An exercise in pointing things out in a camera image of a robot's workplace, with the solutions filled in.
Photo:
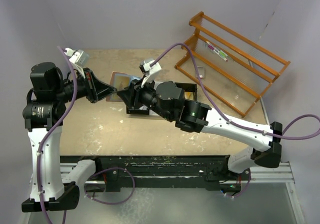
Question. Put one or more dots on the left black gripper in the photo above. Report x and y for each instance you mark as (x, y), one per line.
(96, 89)

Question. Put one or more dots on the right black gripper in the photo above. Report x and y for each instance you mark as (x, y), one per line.
(135, 91)

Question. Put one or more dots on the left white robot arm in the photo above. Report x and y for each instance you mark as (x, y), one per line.
(43, 118)

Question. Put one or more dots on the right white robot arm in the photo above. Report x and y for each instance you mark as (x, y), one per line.
(168, 101)

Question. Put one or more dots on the black bin with silver cards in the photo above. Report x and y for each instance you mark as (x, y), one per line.
(141, 111)

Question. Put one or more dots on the white bin with black cards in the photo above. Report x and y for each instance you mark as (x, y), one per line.
(152, 113)

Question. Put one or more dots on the gold cards pile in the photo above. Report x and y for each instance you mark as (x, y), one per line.
(189, 95)

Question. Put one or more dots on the black bin with gold cards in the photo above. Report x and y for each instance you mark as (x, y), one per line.
(190, 90)

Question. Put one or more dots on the small white red box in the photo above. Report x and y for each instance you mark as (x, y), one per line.
(200, 73)

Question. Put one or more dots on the markers on rack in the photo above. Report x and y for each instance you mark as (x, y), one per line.
(217, 51)

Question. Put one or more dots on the orange wooden rack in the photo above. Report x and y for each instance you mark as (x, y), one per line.
(239, 83)

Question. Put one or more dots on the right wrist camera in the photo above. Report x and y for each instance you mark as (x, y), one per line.
(149, 71)

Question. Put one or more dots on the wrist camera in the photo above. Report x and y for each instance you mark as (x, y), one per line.
(149, 71)
(78, 59)

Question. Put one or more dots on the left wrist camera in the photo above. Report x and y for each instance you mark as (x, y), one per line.
(78, 59)

